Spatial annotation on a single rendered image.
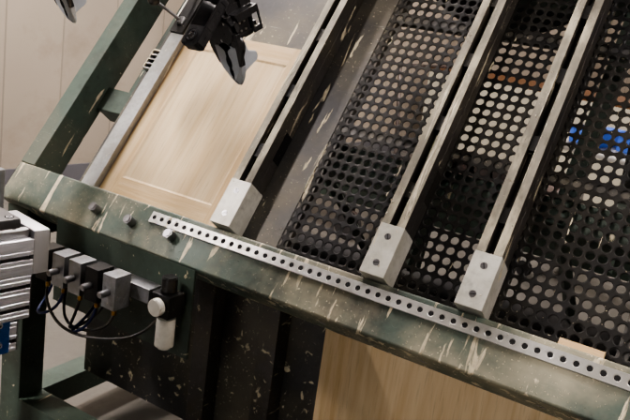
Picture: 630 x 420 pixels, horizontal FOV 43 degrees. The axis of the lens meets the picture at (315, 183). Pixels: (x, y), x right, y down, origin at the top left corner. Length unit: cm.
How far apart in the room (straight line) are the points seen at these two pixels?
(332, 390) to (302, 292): 40
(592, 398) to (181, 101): 136
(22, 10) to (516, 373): 435
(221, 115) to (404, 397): 89
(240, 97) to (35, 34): 337
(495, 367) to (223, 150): 94
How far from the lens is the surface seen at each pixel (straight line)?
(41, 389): 273
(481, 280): 168
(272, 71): 222
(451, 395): 198
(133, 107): 236
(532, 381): 163
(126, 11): 262
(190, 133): 223
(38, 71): 552
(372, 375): 206
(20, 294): 165
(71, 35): 560
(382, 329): 172
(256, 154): 202
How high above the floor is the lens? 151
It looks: 14 degrees down
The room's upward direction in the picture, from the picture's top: 8 degrees clockwise
